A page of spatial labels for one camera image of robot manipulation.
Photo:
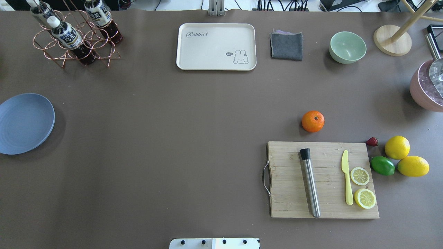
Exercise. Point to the orange mandarin fruit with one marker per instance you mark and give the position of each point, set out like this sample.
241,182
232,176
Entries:
313,121

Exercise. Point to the blue round plate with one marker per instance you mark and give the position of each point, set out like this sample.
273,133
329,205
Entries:
26,121

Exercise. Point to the cream rabbit tray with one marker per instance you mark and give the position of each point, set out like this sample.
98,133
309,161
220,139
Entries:
216,47

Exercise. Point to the steel muddler black tip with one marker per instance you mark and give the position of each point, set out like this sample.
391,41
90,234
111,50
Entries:
312,192

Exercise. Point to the grey folded cloth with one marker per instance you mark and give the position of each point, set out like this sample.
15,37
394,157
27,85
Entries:
286,45

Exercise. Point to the bamboo cutting board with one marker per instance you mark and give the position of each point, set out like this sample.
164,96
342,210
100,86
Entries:
288,184

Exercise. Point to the green bowl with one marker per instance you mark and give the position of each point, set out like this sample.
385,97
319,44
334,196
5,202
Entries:
346,47

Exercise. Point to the lemon slice upper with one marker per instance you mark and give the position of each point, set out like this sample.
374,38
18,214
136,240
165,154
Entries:
359,176

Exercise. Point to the lemon slice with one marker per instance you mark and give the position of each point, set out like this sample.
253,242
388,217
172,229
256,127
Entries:
359,176
365,198

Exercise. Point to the yellow plastic knife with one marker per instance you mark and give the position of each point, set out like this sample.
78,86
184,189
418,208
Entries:
345,170

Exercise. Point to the red strawberry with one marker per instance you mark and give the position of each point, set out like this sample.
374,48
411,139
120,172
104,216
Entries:
373,142

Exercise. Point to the lemon slice lower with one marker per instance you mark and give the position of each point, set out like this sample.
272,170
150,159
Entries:
365,198

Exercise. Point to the tea bottle right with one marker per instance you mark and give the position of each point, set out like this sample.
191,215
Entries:
102,18

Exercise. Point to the tea bottle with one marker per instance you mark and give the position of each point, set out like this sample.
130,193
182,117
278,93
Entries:
41,11
102,18
69,38

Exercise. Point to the green lime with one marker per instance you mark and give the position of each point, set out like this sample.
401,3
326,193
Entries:
382,165

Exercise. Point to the tea bottle middle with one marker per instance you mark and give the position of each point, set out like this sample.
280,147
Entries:
69,38

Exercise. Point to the whole yellow lemon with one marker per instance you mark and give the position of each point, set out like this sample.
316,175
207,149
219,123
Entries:
397,147
413,166

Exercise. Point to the wooden stand with base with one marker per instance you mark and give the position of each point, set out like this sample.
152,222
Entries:
395,41

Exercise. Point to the pink bowl of ice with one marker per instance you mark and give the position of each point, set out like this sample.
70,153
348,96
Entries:
423,91

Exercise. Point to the tea bottle left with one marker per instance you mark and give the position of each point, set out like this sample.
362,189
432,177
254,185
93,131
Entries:
41,11

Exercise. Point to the metal ice scoop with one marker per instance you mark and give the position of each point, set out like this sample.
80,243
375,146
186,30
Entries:
435,71

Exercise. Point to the metal camera pole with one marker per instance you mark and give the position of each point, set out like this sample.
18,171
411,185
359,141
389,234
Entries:
216,7

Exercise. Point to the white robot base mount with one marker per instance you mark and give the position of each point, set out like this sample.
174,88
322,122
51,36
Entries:
215,243

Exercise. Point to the copper wire bottle rack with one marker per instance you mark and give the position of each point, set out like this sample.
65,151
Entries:
84,36

